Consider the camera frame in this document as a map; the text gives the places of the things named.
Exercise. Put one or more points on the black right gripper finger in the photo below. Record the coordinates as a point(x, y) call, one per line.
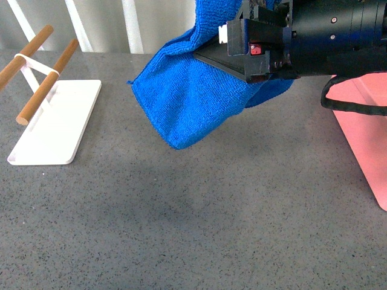
point(215, 54)

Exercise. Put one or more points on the white towel rack wooden bars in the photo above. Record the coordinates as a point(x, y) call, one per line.
point(57, 113)

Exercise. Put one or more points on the blue microfiber cloth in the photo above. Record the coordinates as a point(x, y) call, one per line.
point(186, 99)

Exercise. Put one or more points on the pink box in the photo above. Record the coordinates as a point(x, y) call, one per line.
point(366, 134)

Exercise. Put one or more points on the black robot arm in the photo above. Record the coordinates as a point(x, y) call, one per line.
point(293, 39)

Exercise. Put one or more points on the white pleated curtain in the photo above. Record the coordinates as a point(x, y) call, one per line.
point(137, 27)

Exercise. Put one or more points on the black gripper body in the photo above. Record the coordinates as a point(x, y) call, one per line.
point(260, 38)

